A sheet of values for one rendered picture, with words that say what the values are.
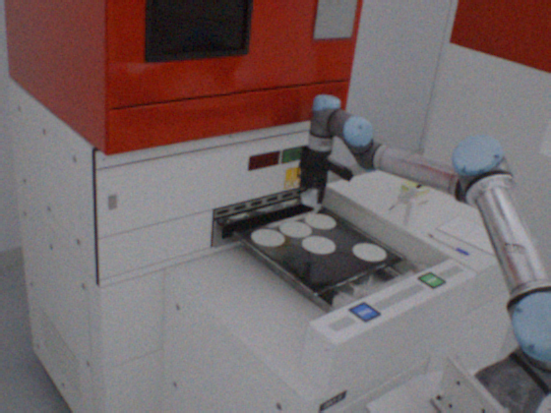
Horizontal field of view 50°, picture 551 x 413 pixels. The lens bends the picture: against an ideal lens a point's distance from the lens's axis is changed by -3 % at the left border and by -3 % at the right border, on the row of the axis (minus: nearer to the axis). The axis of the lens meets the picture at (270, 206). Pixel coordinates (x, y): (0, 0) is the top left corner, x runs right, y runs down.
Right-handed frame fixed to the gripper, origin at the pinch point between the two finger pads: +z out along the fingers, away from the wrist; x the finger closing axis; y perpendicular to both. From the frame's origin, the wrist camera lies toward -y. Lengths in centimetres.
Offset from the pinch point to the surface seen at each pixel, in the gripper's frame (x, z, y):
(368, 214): -4.3, 2.7, -17.4
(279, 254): 15.4, 7.3, 11.7
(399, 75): -272, 20, -99
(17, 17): -20, -47, 94
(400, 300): 43.3, 1.6, -16.0
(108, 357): 25, 41, 59
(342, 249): 10.5, 7.2, -7.4
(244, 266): 11.0, 15.2, 21.2
